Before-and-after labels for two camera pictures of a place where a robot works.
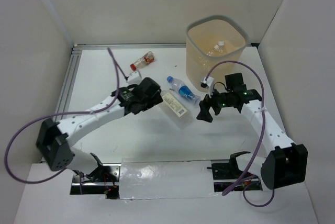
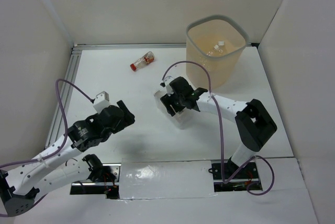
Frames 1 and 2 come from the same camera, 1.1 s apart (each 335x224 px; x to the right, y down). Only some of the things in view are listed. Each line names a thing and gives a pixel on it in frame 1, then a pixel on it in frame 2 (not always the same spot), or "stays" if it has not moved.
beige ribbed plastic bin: [212, 40] stays
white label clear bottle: [177, 111] stays
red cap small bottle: [148, 58] stays
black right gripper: [204, 105] -> [167, 101]
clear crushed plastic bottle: [221, 44] stays
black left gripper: [153, 94] -> [125, 114]
